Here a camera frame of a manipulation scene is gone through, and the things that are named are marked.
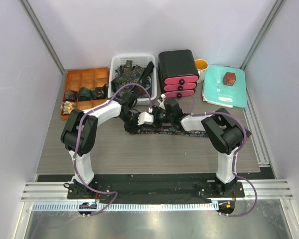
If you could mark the rolled cream floral tie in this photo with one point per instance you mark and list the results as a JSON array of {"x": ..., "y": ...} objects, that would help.
[{"x": 67, "y": 107}]

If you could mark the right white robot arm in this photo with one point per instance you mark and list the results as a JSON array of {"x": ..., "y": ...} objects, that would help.
[{"x": 224, "y": 132}]

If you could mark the green paisley tie in basket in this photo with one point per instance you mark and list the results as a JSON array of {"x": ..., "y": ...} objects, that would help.
[{"x": 126, "y": 74}]

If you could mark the white mug yellow inside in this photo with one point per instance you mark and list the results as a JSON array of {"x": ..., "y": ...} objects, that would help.
[{"x": 202, "y": 66}]

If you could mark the rolled black dotted tie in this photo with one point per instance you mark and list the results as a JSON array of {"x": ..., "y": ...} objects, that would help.
[{"x": 99, "y": 93}]

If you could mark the dark red patterned tie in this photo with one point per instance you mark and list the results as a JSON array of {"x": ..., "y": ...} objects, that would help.
[{"x": 139, "y": 92}]

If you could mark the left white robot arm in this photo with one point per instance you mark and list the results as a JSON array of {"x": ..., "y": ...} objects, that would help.
[{"x": 79, "y": 133}]

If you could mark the red brown small box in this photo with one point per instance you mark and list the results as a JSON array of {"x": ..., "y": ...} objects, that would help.
[{"x": 229, "y": 79}]

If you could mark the navy floral silk tie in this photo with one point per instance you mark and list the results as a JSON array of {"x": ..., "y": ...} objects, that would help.
[{"x": 169, "y": 130}]

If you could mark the black tie in basket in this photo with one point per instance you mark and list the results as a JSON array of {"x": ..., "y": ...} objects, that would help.
[{"x": 147, "y": 71}]

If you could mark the white slotted cable duct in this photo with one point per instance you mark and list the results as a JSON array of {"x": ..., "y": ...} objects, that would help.
[{"x": 91, "y": 207}]

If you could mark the black pink drawer organizer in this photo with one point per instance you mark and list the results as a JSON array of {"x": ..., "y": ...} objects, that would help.
[{"x": 177, "y": 73}]

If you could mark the aluminium frame rail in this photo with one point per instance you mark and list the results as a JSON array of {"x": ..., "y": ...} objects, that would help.
[{"x": 55, "y": 191}]

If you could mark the white plastic mesh basket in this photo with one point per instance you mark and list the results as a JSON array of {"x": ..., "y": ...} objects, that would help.
[{"x": 142, "y": 60}]

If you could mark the orange wooden divided tray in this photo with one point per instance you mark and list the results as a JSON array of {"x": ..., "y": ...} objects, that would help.
[{"x": 89, "y": 78}]

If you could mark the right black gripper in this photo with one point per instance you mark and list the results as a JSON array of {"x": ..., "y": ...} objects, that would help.
[{"x": 155, "y": 110}]

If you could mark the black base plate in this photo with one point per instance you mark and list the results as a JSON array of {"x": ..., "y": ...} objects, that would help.
[{"x": 153, "y": 189}]

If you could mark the teal book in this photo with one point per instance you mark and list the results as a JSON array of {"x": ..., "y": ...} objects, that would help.
[{"x": 215, "y": 91}]

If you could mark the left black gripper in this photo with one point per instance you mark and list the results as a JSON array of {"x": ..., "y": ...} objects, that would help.
[{"x": 133, "y": 128}]

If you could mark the rolled brown patterned tie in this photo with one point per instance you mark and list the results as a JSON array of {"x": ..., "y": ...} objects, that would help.
[{"x": 70, "y": 95}]

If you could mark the rolled dark green tie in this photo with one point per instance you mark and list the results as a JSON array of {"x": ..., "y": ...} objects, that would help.
[{"x": 84, "y": 94}]

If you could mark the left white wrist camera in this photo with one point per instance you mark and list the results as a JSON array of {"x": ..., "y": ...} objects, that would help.
[{"x": 145, "y": 118}]

